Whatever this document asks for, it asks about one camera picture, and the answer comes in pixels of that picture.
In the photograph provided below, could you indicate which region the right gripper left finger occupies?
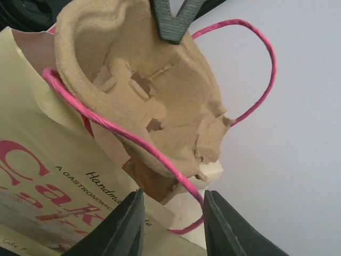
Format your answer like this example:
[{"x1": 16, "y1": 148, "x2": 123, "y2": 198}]
[{"x1": 63, "y1": 189, "x2": 145, "y2": 256}]

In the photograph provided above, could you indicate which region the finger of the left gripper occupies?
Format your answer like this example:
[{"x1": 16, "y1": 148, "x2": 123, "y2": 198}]
[{"x1": 150, "y1": 0, "x2": 226, "y2": 44}]

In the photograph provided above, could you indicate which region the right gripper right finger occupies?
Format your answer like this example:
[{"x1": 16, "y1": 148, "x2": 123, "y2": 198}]
[{"x1": 203, "y1": 190, "x2": 288, "y2": 256}]

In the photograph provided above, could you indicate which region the pulp cup carrier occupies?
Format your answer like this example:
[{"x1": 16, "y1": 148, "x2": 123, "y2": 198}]
[{"x1": 55, "y1": 1, "x2": 231, "y2": 177}]

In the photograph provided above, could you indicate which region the pink cakes paper bag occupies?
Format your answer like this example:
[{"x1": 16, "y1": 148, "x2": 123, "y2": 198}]
[{"x1": 0, "y1": 18, "x2": 279, "y2": 256}]

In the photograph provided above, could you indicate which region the front black lid stack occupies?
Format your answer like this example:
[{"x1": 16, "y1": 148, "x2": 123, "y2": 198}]
[{"x1": 1, "y1": 0, "x2": 71, "y2": 32}]

